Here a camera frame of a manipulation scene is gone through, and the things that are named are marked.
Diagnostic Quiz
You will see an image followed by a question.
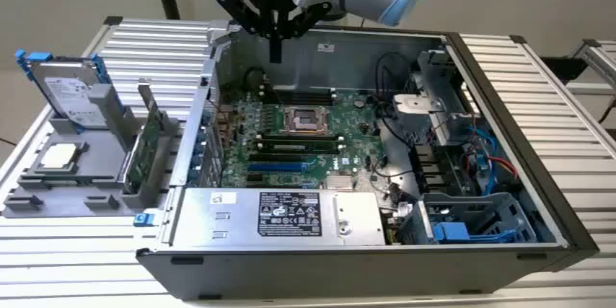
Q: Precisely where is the blue plastic bay clip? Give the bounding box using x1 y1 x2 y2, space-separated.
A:
433 223 471 244

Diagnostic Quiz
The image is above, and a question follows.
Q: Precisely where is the blue expansion slot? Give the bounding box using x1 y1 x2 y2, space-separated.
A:
246 162 310 174

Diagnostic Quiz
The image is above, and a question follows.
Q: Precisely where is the silver CPU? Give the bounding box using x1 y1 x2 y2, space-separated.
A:
37 143 82 172

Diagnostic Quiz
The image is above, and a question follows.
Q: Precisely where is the green and black GPU card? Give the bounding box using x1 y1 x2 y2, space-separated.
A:
117 77 169 193

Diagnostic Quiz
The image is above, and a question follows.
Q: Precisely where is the black RAM slot bank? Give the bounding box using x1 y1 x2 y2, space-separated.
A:
255 133 346 154
273 87 338 105

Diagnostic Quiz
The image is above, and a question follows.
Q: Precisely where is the hard disk in blue carrier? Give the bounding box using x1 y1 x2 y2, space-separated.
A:
17 49 115 131

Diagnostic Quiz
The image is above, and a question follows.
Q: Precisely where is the red wire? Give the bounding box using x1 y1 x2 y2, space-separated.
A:
489 156 519 180

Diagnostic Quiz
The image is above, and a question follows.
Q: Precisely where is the CPU socket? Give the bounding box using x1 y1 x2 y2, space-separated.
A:
281 105 334 133

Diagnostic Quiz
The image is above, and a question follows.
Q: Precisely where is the green motherboard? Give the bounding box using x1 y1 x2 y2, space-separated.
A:
211 86 386 190

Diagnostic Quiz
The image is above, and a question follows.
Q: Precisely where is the blue wire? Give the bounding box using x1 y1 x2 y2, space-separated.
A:
465 123 502 193

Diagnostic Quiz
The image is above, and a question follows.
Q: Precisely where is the metal drive cage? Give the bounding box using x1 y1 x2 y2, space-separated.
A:
393 50 483 146

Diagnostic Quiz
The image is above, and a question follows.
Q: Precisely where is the silver power supply unit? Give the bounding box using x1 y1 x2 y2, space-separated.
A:
171 187 390 247

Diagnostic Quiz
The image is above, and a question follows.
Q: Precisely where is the open grey PC case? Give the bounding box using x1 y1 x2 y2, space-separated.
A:
137 19 601 302

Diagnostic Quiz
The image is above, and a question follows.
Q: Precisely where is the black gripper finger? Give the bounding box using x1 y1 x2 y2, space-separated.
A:
215 0 279 63
278 1 334 63

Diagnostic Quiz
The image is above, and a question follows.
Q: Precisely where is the grey parts rack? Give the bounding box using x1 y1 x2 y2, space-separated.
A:
0 84 187 219

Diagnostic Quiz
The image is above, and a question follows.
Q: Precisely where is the green RAM stick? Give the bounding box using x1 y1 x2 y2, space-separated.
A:
262 143 338 153
22 176 117 183

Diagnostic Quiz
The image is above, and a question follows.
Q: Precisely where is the black expansion slot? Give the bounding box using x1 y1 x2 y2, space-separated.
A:
249 152 310 163

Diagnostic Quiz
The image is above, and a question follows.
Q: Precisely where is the silver chipset heatsink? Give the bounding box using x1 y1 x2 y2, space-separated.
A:
326 176 358 192

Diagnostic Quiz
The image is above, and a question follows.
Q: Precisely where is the aluminium slat side table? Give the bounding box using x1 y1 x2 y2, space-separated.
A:
566 38 616 96

